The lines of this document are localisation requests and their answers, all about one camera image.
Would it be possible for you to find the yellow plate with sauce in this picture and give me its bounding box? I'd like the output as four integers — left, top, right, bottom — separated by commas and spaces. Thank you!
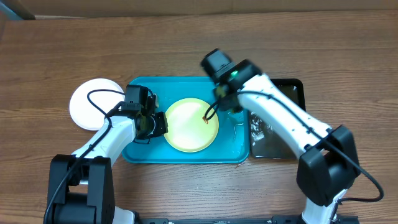
164, 98, 219, 152

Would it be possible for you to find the pinkish white plate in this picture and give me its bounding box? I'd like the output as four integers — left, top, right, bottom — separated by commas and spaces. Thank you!
69, 78, 124, 131

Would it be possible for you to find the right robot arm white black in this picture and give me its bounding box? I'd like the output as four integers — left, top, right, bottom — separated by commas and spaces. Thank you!
203, 58, 360, 223

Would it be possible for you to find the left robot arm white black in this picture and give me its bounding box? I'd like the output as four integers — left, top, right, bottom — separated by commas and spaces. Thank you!
44, 111, 167, 223

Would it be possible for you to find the black tray with water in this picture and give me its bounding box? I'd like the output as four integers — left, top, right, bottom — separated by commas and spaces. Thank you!
247, 78, 306, 160

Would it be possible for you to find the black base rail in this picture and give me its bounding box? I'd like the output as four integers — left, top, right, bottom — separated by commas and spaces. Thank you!
133, 214, 360, 224

